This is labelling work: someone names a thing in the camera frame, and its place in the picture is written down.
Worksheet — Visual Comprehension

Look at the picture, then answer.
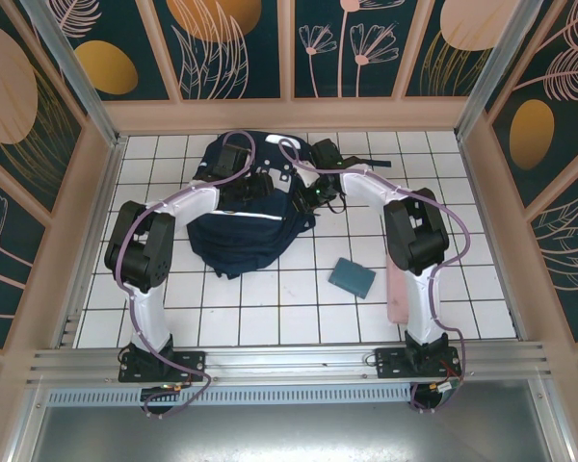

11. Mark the navy blue backpack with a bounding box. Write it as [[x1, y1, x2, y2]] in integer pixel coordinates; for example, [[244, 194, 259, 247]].
[[186, 128, 394, 280]]

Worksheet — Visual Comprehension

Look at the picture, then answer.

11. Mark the teal notebook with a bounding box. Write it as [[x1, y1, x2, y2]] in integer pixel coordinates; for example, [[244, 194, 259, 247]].
[[329, 257, 377, 300]]

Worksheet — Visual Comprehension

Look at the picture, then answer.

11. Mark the pink pencil case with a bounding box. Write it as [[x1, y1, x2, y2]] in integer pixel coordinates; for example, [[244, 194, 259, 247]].
[[385, 254, 411, 326]]

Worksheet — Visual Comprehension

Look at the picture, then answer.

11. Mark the aluminium frame post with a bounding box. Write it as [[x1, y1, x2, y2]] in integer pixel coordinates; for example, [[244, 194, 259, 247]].
[[455, 0, 559, 141], [18, 0, 127, 150]]

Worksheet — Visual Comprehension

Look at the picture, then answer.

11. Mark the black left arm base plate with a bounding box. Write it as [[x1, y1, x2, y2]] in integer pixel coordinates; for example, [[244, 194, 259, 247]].
[[118, 349, 207, 384]]

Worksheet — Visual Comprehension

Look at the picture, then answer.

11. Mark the long aluminium mounting rail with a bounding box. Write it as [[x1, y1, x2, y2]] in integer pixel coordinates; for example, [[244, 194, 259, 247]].
[[26, 340, 556, 387]]

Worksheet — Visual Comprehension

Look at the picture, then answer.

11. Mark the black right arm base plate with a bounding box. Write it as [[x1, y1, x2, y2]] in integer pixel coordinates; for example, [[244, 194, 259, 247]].
[[374, 346, 462, 381]]

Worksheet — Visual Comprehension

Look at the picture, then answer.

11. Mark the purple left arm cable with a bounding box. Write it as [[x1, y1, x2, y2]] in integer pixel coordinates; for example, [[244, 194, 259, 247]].
[[118, 130, 256, 420]]

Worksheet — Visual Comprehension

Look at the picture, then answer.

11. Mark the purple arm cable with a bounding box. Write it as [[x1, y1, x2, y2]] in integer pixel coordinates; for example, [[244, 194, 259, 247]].
[[118, 130, 256, 420], [277, 138, 469, 415]]

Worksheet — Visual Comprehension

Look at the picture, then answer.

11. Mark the aluminium side rail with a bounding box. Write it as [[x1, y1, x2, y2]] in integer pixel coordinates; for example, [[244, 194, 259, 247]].
[[57, 137, 129, 348]]

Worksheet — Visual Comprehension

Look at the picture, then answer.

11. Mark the grey slotted cable duct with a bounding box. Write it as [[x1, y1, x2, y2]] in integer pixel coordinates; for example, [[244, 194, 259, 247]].
[[45, 386, 415, 408]]

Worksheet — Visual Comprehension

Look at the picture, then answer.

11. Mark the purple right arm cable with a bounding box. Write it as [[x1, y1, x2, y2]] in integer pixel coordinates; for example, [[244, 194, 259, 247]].
[[277, 138, 469, 415]]

